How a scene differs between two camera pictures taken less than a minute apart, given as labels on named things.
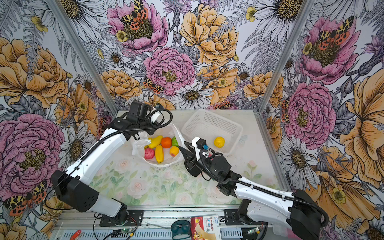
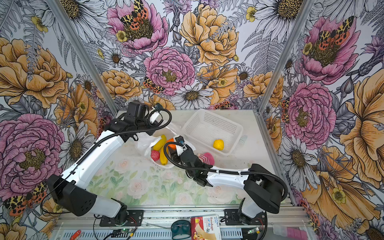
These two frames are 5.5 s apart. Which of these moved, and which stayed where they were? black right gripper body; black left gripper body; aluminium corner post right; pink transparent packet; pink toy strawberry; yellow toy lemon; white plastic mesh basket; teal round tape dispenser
Moved: black right gripper body; pink toy strawberry
Stayed: white plastic mesh basket; pink transparent packet; yellow toy lemon; black left gripper body; teal round tape dispenser; aluminium corner post right
